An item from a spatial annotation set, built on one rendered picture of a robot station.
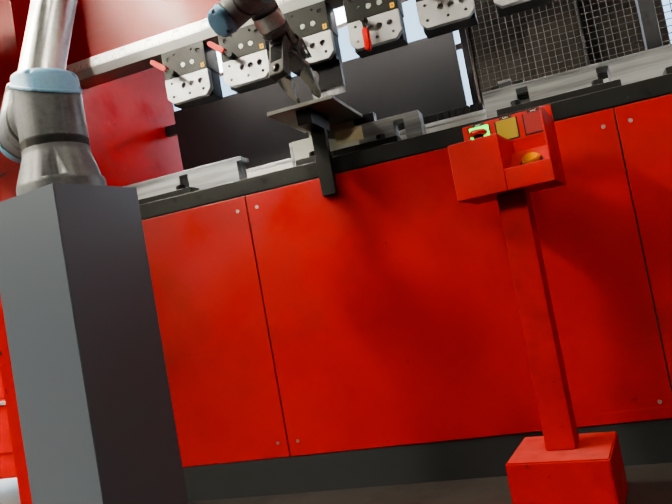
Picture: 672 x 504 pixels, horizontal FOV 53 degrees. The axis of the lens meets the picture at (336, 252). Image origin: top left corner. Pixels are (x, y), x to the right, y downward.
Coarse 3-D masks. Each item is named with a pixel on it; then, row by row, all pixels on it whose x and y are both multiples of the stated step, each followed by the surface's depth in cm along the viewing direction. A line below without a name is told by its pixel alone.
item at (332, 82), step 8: (328, 64) 196; (336, 64) 195; (320, 72) 197; (328, 72) 196; (336, 72) 195; (320, 80) 197; (328, 80) 196; (336, 80) 195; (344, 80) 196; (320, 88) 197; (328, 88) 196; (336, 88) 196; (344, 88) 195
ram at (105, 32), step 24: (96, 0) 218; (120, 0) 215; (144, 0) 212; (168, 0) 209; (192, 0) 207; (216, 0) 204; (312, 0) 194; (336, 0) 194; (96, 24) 218; (120, 24) 215; (144, 24) 212; (168, 24) 209; (72, 48) 221; (96, 48) 218; (168, 48) 209; (96, 72) 218; (120, 72) 219
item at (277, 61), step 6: (282, 36) 174; (270, 42) 176; (276, 42) 175; (282, 42) 174; (270, 48) 175; (276, 48) 174; (282, 48) 173; (270, 54) 174; (276, 54) 173; (282, 54) 172; (270, 60) 174; (276, 60) 172; (282, 60) 171; (270, 66) 173; (276, 66) 171; (282, 66) 171; (270, 72) 172; (276, 72) 171; (282, 72) 170; (276, 78) 172
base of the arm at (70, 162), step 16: (32, 144) 116; (48, 144) 116; (64, 144) 117; (80, 144) 119; (32, 160) 115; (48, 160) 115; (64, 160) 116; (80, 160) 117; (32, 176) 114; (48, 176) 114; (64, 176) 114; (80, 176) 116; (96, 176) 119; (16, 192) 117
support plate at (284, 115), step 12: (324, 96) 168; (288, 108) 171; (300, 108) 171; (312, 108) 173; (324, 108) 175; (336, 108) 177; (348, 108) 179; (288, 120) 180; (336, 120) 190; (348, 120) 192
